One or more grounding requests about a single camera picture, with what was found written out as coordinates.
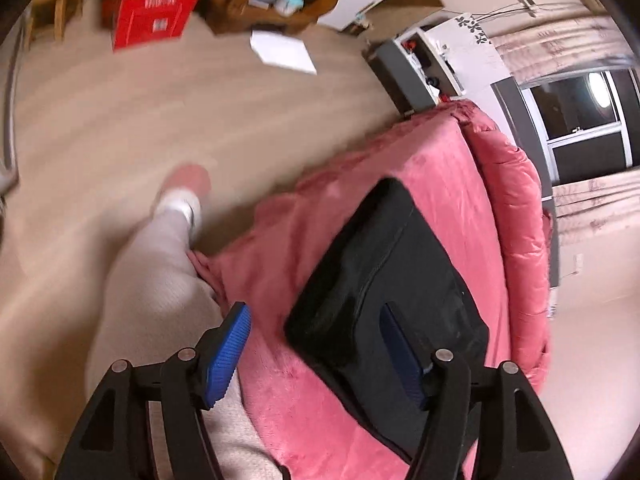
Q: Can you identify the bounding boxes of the person's leg in beige trousers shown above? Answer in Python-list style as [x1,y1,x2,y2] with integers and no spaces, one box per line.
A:
[85,200,291,480]

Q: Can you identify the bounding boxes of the pink bed sheet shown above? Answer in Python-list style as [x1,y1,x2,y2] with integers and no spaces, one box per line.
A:
[192,100,516,480]

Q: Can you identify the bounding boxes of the window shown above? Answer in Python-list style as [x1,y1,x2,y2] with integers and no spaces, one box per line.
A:
[517,67,640,183]

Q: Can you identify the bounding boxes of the patterned white curtain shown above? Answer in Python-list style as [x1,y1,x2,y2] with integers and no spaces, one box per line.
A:
[550,167,640,241]
[487,10,633,86]

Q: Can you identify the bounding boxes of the white paper sheet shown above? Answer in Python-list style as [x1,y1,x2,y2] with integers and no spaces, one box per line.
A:
[249,29,318,76]

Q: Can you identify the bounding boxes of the grey and white headboard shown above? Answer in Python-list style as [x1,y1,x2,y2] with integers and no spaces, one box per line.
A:
[490,77,556,201]

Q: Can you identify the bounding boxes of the pink duvet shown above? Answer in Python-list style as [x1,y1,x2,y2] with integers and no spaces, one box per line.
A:
[452,99,556,391]

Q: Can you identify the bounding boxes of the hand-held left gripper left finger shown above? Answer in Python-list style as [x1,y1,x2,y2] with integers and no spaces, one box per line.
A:
[54,301,253,480]

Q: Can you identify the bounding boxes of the white floral wall panel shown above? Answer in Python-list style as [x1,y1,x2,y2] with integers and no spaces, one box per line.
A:
[425,12,516,106]

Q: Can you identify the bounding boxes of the black embroidered pants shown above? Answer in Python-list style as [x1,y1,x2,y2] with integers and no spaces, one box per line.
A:
[284,177,491,453]

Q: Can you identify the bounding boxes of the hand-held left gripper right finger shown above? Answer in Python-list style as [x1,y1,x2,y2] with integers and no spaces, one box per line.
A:
[379,304,576,480]

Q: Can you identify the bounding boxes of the grey and white nightstand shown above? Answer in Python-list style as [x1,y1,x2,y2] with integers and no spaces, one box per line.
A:
[367,25,468,116]

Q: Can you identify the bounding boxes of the white sock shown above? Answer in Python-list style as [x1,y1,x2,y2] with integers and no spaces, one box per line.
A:
[155,189,203,238]

